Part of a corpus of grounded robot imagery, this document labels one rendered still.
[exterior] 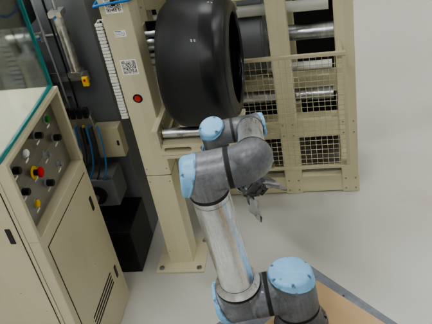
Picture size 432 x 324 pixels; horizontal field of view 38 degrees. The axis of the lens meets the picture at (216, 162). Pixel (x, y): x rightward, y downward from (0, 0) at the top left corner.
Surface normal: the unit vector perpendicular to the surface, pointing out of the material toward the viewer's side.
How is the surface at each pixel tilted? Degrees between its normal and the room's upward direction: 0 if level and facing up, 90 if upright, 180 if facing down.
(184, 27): 36
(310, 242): 0
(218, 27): 53
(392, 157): 0
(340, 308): 3
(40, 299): 90
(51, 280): 90
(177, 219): 90
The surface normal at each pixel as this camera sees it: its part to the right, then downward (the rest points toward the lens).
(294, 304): 0.04, 0.55
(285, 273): -0.12, -0.82
